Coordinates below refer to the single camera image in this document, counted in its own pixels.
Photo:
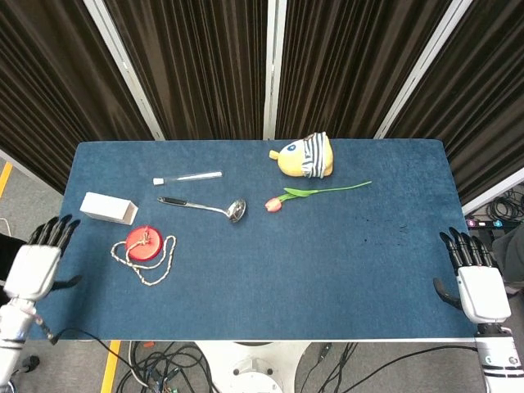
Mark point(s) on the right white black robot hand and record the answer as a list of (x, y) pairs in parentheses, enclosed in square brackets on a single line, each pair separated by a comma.
[(485, 292)]

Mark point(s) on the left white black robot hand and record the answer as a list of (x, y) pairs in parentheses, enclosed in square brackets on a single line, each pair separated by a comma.
[(32, 270)]

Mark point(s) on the red plastic disc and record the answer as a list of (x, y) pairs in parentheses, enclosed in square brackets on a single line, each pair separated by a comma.
[(143, 250)]

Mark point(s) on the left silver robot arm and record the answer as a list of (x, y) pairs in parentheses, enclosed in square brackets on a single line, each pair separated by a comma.
[(12, 323)]

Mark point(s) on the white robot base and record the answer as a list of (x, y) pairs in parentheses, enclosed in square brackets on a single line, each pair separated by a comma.
[(254, 368)]

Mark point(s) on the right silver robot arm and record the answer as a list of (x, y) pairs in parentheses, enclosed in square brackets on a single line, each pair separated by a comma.
[(501, 360)]

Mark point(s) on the person in black clothes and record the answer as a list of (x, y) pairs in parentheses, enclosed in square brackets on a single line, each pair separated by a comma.
[(8, 254)]

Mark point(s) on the person in grey trousers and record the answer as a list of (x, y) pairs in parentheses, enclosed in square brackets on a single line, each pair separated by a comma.
[(511, 249)]

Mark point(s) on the black power strip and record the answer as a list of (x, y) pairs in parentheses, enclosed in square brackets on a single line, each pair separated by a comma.
[(487, 224)]

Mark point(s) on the white cardboard box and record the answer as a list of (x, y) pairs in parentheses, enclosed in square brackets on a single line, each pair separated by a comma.
[(104, 206)]

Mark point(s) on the clear test tube white cap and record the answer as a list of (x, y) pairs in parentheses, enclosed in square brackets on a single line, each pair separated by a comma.
[(158, 181)]

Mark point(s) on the dark brown pleated curtain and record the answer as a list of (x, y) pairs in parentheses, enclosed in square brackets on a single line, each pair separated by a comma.
[(53, 90), (487, 102), (348, 69), (196, 69)]

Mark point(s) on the blue carpet table mat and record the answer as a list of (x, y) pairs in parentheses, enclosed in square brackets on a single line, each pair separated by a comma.
[(266, 286)]

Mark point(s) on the artificial pink tulip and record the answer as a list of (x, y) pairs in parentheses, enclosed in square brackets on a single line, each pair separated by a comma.
[(273, 204)]

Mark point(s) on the yellow plush toy striped cloth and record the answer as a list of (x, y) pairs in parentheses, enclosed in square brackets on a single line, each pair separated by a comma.
[(292, 161)]

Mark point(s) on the white partition frame post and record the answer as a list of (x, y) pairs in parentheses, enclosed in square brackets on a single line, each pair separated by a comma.
[(495, 190), (271, 69), (413, 73), (127, 73)]

